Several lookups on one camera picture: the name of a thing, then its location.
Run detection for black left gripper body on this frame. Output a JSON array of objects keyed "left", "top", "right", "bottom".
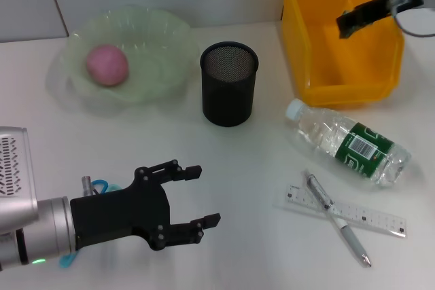
[{"left": 69, "top": 166, "right": 173, "bottom": 252}]

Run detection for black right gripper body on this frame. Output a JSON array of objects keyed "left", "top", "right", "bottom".
[{"left": 368, "top": 0, "right": 424, "bottom": 24}]

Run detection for clear green-label water bottle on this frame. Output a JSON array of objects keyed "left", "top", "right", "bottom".
[{"left": 284, "top": 98, "right": 412, "bottom": 189}]

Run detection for pink peach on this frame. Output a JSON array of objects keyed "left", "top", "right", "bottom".
[{"left": 85, "top": 44, "right": 131, "bottom": 87}]

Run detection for blue scissors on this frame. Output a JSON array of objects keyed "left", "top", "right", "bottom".
[{"left": 59, "top": 177, "right": 120, "bottom": 269}]

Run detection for black mesh pen holder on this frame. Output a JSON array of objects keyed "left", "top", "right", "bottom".
[{"left": 199, "top": 41, "right": 260, "bottom": 128}]

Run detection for translucent green fruit plate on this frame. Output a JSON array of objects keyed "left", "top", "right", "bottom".
[{"left": 46, "top": 3, "right": 201, "bottom": 117}]

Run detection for white grey pen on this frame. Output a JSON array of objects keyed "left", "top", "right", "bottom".
[{"left": 304, "top": 171, "right": 372, "bottom": 268}]

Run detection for clear plastic ruler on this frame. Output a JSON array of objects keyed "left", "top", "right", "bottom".
[{"left": 273, "top": 183, "right": 408, "bottom": 239}]

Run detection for yellow plastic bin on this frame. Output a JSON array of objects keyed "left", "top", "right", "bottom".
[{"left": 281, "top": 0, "right": 406, "bottom": 110}]

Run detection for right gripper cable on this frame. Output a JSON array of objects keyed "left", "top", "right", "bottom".
[{"left": 390, "top": 7, "right": 435, "bottom": 38}]

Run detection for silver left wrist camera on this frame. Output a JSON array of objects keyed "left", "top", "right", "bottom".
[{"left": 0, "top": 126, "right": 39, "bottom": 203}]

